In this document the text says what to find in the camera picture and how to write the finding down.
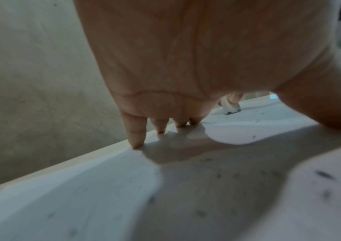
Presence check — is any person's right hand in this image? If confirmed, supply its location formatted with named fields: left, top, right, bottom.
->
left=227, top=92, right=245, bottom=106

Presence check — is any white eraser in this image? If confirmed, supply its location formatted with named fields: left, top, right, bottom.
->
left=218, top=96, right=242, bottom=116

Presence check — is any person's left hand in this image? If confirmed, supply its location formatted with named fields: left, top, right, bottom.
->
left=73, top=0, right=341, bottom=150

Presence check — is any white paper sheet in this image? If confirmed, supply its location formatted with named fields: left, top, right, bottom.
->
left=0, top=98, right=341, bottom=241

